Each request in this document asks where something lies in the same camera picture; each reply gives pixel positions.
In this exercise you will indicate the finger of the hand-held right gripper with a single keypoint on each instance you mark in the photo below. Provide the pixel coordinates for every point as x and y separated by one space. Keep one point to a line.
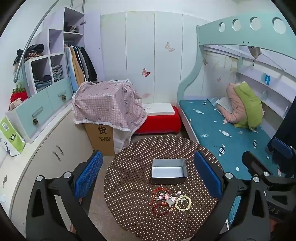
254 161
281 148

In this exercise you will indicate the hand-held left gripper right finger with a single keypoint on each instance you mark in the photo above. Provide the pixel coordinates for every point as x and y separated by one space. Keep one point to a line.
207 172

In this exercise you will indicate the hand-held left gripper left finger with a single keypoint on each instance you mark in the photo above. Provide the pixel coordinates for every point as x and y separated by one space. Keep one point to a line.
89 172

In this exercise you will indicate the rectangular metal tin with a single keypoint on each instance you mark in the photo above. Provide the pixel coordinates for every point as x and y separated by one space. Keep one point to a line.
168 172

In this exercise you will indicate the pink bow hair clip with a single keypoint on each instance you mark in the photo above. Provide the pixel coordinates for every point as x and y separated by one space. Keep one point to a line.
172 199

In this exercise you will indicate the cardboard box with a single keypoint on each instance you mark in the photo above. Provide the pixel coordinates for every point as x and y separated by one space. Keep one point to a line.
99 139

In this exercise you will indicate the round polka dot table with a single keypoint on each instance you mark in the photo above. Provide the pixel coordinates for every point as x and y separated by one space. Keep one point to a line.
129 185

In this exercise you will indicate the teal bed mattress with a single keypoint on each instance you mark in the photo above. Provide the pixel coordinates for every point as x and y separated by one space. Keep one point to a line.
208 129

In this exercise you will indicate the white low cabinet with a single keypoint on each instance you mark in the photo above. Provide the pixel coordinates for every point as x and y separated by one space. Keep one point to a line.
46 166

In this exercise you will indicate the green jacket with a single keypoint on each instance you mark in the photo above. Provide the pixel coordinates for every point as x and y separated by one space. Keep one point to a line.
251 106

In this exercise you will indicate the white bedside shelf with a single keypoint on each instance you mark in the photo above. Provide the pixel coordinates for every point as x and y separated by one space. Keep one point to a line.
266 92

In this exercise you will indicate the pink jacket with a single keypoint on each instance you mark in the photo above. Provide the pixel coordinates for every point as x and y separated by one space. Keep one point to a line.
232 104

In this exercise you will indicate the red ottoman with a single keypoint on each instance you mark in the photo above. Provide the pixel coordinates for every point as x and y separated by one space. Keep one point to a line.
159 122

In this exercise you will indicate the small blue box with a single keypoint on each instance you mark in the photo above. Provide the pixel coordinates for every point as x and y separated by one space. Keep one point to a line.
266 78

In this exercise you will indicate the pink checked cloth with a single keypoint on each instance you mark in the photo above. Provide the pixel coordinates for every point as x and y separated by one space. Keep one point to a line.
106 102

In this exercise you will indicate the pinecone drawer knob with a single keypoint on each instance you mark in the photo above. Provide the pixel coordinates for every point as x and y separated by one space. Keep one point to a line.
35 121
63 98

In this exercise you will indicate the white board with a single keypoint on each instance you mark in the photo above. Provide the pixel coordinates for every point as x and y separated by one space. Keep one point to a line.
160 108

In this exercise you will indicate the green and white package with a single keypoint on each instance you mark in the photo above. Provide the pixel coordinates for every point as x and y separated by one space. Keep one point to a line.
11 136

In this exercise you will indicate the grey round hanging object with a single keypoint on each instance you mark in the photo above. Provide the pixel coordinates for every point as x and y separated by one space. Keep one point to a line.
254 52

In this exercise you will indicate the folded jeans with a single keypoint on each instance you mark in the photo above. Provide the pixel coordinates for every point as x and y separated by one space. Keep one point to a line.
57 71
42 82

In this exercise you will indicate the red plush toy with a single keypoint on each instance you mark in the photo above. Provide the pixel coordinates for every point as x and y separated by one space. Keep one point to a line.
17 96

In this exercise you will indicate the row of hanging clothes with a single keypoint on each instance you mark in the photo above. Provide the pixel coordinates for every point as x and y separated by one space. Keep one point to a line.
77 67

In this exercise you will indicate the pile of dark clothes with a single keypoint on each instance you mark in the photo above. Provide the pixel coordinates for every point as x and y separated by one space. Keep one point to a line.
29 54

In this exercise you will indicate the white panelled wardrobe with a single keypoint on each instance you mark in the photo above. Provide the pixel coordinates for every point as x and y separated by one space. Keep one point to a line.
138 46

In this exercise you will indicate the white shelf unit teal drawers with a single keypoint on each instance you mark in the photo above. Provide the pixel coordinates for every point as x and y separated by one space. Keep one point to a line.
55 37

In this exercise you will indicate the shoes on shelf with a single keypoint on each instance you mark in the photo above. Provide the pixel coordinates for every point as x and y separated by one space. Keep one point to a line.
71 27

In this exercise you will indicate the small butterfly wall sticker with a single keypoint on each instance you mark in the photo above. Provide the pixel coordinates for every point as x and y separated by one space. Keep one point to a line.
218 79

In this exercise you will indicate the light teal bunk bed frame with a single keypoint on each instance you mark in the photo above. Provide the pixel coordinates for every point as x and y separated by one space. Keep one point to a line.
189 78

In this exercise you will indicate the large butterfly wall sticker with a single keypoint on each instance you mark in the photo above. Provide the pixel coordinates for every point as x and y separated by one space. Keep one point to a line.
170 47
146 72

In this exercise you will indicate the curved metal rail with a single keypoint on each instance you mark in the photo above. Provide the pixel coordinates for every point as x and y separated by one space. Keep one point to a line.
30 39

